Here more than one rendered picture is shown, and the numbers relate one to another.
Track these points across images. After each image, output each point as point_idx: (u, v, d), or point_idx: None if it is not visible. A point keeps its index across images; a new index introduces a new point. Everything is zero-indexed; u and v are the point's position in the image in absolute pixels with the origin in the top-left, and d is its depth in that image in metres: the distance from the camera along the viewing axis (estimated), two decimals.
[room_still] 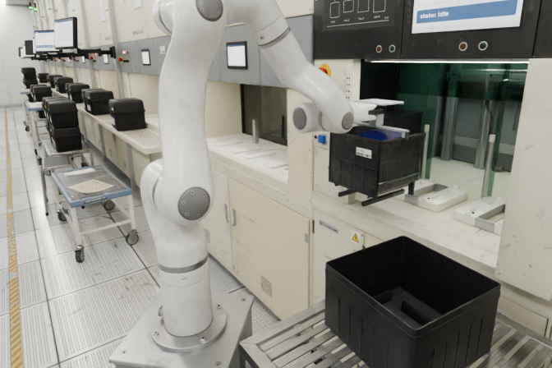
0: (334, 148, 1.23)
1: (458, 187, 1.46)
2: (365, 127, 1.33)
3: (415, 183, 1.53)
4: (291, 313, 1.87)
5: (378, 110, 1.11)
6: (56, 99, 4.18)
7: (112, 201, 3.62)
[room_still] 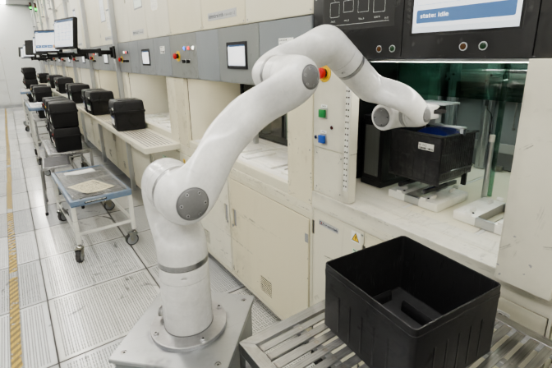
0: (396, 143, 1.40)
1: (458, 187, 1.46)
2: None
3: (415, 183, 1.53)
4: (291, 313, 1.87)
5: (441, 109, 1.27)
6: (56, 99, 4.18)
7: (112, 201, 3.62)
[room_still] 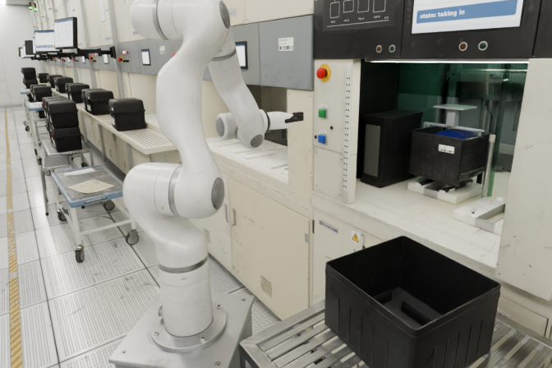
0: (416, 145, 1.48)
1: (475, 181, 1.53)
2: (437, 127, 1.58)
3: None
4: (291, 313, 1.87)
5: (293, 118, 1.29)
6: (56, 99, 4.18)
7: (112, 201, 3.62)
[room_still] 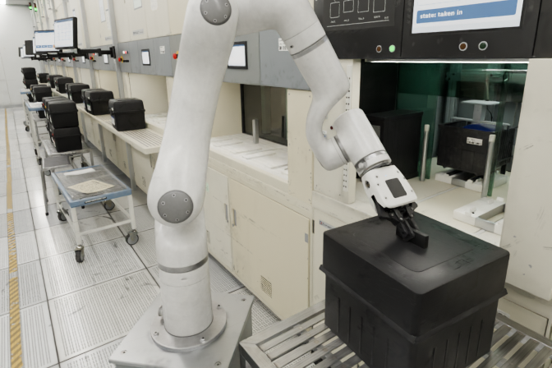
0: (444, 138, 1.59)
1: (499, 172, 1.64)
2: (462, 122, 1.69)
3: None
4: (291, 313, 1.87)
5: None
6: (56, 99, 4.18)
7: (112, 201, 3.62)
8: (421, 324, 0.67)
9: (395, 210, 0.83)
